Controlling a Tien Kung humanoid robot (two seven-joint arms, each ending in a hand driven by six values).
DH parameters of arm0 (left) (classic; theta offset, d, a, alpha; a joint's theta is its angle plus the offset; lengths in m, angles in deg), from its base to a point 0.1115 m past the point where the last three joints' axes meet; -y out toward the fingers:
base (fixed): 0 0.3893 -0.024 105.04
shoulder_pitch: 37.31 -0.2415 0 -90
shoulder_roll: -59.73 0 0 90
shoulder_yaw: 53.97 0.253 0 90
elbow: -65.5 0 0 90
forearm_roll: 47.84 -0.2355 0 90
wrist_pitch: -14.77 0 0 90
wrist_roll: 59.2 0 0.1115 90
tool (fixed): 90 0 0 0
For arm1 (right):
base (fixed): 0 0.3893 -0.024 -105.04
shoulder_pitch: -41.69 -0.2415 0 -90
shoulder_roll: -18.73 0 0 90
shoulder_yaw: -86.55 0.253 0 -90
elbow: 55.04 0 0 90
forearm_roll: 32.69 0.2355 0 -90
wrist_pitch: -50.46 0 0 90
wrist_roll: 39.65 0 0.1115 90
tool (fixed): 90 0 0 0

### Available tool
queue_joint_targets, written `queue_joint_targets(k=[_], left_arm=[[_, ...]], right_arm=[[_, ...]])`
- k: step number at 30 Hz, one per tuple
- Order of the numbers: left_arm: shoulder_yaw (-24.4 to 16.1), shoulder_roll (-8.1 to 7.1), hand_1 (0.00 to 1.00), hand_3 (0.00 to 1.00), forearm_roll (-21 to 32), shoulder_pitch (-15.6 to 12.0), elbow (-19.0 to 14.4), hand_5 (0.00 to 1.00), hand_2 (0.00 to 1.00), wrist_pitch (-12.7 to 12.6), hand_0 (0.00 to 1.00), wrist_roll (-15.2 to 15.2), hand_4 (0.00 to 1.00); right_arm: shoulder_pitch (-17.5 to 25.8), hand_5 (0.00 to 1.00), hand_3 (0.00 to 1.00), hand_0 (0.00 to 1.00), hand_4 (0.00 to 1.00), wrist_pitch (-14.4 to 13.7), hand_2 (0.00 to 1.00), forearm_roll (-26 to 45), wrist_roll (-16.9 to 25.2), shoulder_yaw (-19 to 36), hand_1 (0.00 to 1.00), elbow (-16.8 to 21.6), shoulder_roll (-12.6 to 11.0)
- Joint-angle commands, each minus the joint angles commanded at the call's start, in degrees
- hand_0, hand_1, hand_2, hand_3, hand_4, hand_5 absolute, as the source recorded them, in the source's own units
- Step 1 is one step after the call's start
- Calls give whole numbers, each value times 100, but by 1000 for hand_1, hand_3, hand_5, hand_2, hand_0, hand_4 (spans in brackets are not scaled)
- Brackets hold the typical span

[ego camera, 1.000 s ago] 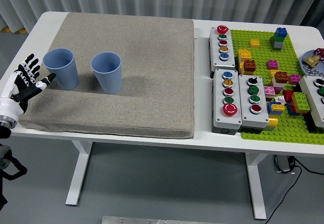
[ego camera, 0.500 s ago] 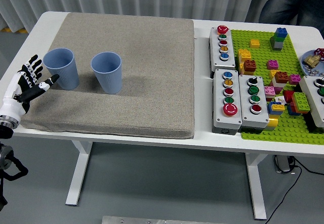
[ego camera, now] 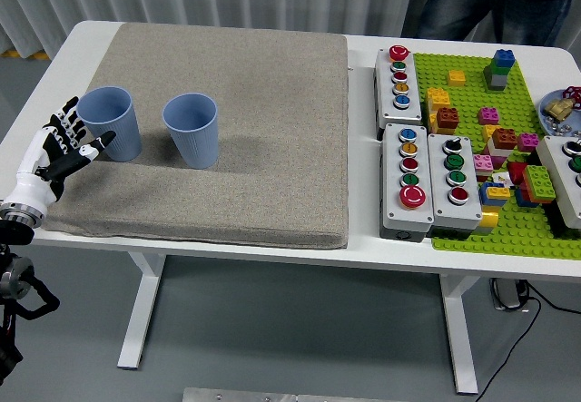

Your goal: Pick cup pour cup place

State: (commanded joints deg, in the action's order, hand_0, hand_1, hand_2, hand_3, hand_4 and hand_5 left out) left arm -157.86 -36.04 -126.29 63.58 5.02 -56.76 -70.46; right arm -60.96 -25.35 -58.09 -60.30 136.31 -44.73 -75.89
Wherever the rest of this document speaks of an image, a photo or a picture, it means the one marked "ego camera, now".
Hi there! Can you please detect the white table leg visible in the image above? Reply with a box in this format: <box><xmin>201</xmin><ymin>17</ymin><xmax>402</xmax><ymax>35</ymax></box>
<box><xmin>116</xmin><ymin>250</ymin><xmax>167</xmax><ymax>370</ymax></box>
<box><xmin>438</xmin><ymin>274</ymin><xmax>480</xmax><ymax>395</ymax></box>

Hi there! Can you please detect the blue green grey brick tower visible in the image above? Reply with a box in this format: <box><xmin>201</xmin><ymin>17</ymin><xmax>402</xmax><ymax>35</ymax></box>
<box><xmin>483</xmin><ymin>48</ymin><xmax>517</xmax><ymax>93</ymax></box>

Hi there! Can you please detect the red brick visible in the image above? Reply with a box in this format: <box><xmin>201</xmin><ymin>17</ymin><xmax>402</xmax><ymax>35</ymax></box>
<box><xmin>507</xmin><ymin>161</ymin><xmax>527</xmax><ymax>185</ymax></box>

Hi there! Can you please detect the four-button box black selector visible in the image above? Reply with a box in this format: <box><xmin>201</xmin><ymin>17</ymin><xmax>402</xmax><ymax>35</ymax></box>
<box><xmin>427</xmin><ymin>132</ymin><xmax>483</xmax><ymax>240</ymax></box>

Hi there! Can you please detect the black power cable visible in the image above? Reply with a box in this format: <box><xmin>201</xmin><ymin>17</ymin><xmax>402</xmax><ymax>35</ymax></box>
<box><xmin>476</xmin><ymin>283</ymin><xmax>581</xmax><ymax>402</ymax></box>

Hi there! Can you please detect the blue ribbed plastic cup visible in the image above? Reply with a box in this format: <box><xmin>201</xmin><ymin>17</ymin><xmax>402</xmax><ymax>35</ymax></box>
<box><xmin>162</xmin><ymin>93</ymin><xmax>220</xmax><ymax>171</ymax></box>
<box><xmin>75</xmin><ymin>85</ymin><xmax>143</xmax><ymax>162</ymax></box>

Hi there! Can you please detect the blue plate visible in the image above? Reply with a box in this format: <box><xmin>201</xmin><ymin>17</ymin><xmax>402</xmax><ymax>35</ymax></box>
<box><xmin>538</xmin><ymin>89</ymin><xmax>581</xmax><ymax>138</ymax></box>

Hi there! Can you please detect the five-button box small red mushroom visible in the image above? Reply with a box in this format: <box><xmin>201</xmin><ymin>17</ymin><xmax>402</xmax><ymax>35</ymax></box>
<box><xmin>372</xmin><ymin>46</ymin><xmax>424</xmax><ymax>141</ymax></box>

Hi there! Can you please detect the light pink brick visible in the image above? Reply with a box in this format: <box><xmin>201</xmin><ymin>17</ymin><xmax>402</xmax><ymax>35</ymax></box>
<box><xmin>472</xmin><ymin>154</ymin><xmax>495</xmax><ymax>181</ymax></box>

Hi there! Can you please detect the person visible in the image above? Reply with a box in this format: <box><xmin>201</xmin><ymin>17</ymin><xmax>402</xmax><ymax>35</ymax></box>
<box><xmin>416</xmin><ymin>0</ymin><xmax>581</xmax><ymax>48</ymax></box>

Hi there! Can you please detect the brass pipe fitting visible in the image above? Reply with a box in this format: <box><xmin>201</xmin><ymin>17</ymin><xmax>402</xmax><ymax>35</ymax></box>
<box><xmin>544</xmin><ymin>97</ymin><xmax>574</xmax><ymax>120</ymax></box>

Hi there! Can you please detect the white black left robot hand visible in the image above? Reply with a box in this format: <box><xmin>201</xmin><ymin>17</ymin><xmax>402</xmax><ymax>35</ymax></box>
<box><xmin>2</xmin><ymin>96</ymin><xmax>116</xmax><ymax>217</ymax></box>

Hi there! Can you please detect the five-button box large red mushroom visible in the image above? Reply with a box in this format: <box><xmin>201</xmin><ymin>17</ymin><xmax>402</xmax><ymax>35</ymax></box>
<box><xmin>379</xmin><ymin>123</ymin><xmax>435</xmax><ymax>242</ymax></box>

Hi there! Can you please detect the green studded baseplate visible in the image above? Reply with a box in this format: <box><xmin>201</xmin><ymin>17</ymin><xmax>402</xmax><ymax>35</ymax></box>
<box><xmin>410</xmin><ymin>51</ymin><xmax>581</xmax><ymax>260</ymax></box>

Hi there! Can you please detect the blue yellow brick pair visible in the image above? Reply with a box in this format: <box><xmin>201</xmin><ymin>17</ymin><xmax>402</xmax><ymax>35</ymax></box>
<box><xmin>479</xmin><ymin>181</ymin><xmax>512</xmax><ymax>208</ymax></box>

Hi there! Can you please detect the green-topped multicolour brick stack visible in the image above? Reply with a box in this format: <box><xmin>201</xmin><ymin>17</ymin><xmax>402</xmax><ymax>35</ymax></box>
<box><xmin>515</xmin><ymin>164</ymin><xmax>557</xmax><ymax>208</ymax></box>

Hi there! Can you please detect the yellow grey brick stack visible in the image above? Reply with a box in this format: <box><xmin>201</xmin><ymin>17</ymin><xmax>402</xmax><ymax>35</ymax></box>
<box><xmin>474</xmin><ymin>206</ymin><xmax>500</xmax><ymax>240</ymax></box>

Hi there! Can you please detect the brown white pink brick stack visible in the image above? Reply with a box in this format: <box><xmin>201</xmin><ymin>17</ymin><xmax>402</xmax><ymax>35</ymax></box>
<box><xmin>481</xmin><ymin>128</ymin><xmax>518</xmax><ymax>170</ymax></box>

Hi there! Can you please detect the grey-brown fabric mat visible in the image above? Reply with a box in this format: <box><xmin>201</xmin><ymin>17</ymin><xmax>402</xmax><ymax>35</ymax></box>
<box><xmin>44</xmin><ymin>22</ymin><xmax>350</xmax><ymax>250</ymax></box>

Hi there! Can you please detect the white button box black stand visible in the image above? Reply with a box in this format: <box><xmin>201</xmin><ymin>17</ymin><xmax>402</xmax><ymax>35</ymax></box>
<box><xmin>535</xmin><ymin>134</ymin><xmax>581</xmax><ymax>231</ymax></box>

